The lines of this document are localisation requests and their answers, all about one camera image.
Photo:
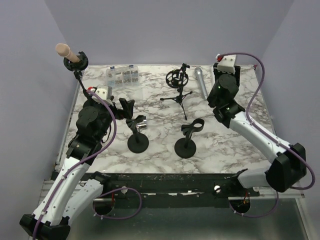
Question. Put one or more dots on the grey metal microphone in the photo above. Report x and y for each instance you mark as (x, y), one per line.
(201, 82)

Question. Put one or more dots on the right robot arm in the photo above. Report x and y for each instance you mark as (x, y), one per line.
(287, 160)

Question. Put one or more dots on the black tall shock mount stand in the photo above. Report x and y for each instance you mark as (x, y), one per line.
(77, 68)

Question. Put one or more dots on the black mic stand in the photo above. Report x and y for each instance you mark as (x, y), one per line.
(185, 147)

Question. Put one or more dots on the black white-mic stand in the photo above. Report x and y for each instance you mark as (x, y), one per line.
(137, 142)

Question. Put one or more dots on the beige microphone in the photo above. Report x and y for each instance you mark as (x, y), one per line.
(64, 51)

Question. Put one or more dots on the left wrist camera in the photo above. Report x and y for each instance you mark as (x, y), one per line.
(104, 92)

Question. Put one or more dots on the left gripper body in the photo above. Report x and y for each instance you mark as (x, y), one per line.
(118, 114)

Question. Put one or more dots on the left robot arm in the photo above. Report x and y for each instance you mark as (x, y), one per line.
(53, 218)

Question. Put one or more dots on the black tripod shock mount stand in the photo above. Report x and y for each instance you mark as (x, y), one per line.
(178, 79)

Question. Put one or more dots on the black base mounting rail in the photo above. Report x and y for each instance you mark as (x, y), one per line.
(169, 190)

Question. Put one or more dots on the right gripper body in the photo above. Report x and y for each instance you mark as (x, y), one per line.
(236, 74)

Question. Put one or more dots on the small chrome metal block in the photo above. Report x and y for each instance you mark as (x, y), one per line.
(142, 125)

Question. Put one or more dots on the clear plastic screw box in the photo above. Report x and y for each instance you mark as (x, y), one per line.
(122, 76)

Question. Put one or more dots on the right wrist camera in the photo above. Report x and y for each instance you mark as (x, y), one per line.
(226, 63)

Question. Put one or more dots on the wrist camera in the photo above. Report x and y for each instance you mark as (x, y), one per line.
(104, 92)
(226, 63)

